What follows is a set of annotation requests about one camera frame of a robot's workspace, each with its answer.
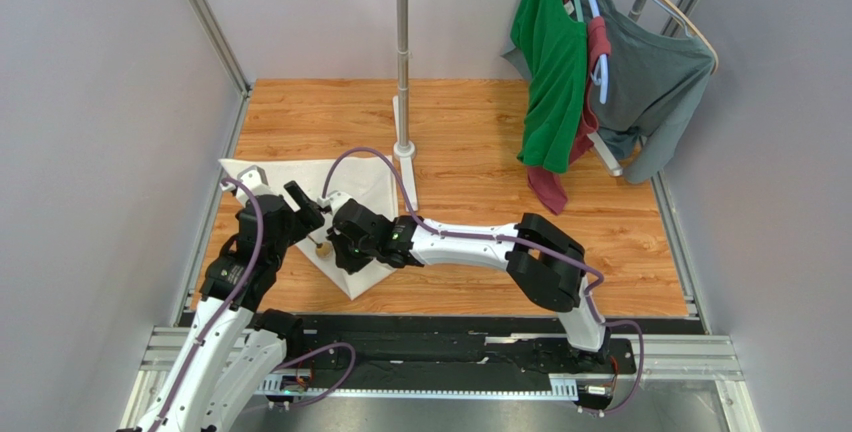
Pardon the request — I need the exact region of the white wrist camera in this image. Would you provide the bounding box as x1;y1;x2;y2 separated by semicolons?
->
219;163;274;206
316;191;352;216

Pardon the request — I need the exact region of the green handled gold spoon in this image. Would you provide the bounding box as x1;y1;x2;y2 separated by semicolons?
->
307;235;333;259

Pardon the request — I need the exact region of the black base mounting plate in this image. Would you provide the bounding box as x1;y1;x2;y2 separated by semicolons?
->
178;311;706;394

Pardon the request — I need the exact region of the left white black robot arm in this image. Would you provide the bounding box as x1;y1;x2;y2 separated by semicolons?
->
134;178;325;431

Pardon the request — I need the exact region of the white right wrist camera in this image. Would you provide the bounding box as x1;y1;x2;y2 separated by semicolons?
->
316;191;352;216

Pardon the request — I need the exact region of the light blue clothes hanger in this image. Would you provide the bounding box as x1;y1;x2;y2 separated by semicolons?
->
573;0;611;104

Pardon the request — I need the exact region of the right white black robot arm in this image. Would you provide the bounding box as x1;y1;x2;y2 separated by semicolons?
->
320;194;610;363

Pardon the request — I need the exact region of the grey-blue shirt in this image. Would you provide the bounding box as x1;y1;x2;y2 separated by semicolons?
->
500;0;720;186

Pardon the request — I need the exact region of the maroon shirt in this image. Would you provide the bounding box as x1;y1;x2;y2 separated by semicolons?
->
527;0;612;216

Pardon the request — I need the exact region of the white cloth napkin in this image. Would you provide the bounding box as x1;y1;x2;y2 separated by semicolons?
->
219;156;399;300

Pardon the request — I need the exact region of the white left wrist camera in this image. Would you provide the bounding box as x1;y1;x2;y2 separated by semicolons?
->
219;163;274;206

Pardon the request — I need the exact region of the white clothes rack stand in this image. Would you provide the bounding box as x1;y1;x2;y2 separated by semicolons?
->
391;0;534;214

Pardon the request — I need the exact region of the green shirt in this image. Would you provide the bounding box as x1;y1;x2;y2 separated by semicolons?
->
509;0;587;174

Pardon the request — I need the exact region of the aluminium frame post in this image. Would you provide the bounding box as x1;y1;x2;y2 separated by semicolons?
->
188;0;252;97

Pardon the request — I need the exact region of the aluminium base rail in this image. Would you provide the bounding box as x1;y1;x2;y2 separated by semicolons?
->
119;325;761;432

